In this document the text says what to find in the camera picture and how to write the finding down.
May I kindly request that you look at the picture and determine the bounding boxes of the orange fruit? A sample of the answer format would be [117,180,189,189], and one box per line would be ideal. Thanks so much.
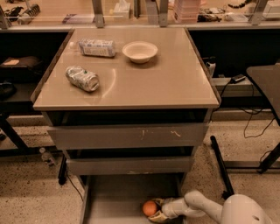
[142,200,158,216]

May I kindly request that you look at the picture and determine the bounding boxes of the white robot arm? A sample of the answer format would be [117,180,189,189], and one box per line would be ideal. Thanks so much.
[142,190,272,224]

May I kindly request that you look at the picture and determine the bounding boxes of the black cable on floor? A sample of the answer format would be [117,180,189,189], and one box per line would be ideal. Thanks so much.
[239,108,276,140]

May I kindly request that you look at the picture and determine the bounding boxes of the crushed silver soda can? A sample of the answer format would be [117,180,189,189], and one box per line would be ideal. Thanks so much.
[66,66,100,92]

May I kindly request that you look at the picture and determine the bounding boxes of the open bottom grey drawer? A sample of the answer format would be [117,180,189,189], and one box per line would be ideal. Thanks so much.
[80,174,181,224]

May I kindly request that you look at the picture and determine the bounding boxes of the black power adapter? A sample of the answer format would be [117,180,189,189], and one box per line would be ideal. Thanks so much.
[230,74,246,84]

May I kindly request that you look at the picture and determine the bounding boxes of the clear plastic water bottle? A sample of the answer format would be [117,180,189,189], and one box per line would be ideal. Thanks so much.
[69,38,116,58]

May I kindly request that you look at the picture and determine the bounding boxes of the white paper bowl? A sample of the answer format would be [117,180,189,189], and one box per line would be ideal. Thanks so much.
[122,41,158,64]

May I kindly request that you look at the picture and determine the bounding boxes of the black table leg bar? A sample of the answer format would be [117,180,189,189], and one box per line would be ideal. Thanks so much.
[210,136,235,200]

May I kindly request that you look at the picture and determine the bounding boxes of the middle grey drawer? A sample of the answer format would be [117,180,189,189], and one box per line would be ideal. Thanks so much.
[66,157,194,175]

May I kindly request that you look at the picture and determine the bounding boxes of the top grey drawer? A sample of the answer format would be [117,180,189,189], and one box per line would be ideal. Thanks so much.
[48,122,207,150]

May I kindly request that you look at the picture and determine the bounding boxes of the small bottle on floor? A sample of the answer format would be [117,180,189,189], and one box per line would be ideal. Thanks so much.
[39,147,56,166]

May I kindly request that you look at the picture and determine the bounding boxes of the grey drawer cabinet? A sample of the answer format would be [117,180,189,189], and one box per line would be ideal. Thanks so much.
[31,27,222,224]

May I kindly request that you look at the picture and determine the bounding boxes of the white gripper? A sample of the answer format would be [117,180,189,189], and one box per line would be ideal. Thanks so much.
[148,198,189,223]

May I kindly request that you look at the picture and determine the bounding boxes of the white tissue box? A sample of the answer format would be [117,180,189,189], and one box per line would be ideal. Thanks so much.
[113,0,131,19]

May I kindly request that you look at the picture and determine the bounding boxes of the pink stacked trays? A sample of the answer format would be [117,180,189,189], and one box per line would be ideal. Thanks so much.
[173,0,200,24]

